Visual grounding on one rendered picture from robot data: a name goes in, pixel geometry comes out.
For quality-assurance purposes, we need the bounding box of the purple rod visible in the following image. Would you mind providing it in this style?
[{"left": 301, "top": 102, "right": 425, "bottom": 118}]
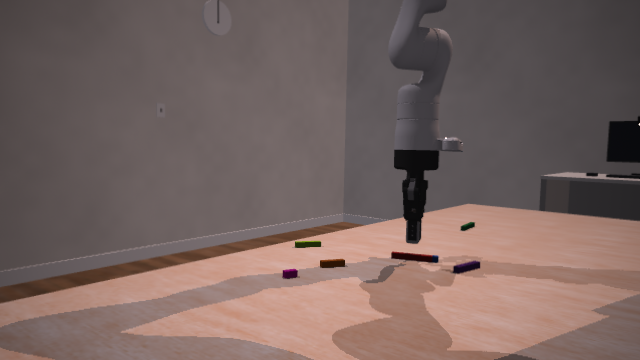
[{"left": 453, "top": 261, "right": 480, "bottom": 274}]

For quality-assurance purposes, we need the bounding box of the orange rod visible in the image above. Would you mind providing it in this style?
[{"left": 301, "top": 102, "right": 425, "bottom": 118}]
[{"left": 320, "top": 259, "right": 345, "bottom": 268}]

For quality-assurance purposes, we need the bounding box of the small magenta block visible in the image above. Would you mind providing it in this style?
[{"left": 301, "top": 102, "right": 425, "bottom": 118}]
[{"left": 283, "top": 269, "right": 298, "bottom": 279}]

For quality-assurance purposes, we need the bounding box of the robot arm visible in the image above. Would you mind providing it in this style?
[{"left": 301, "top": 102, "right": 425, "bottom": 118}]
[{"left": 388, "top": 0, "right": 463, "bottom": 152}]

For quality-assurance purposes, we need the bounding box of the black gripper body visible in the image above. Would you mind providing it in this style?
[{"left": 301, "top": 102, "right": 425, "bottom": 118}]
[{"left": 394, "top": 150, "right": 439, "bottom": 202}]

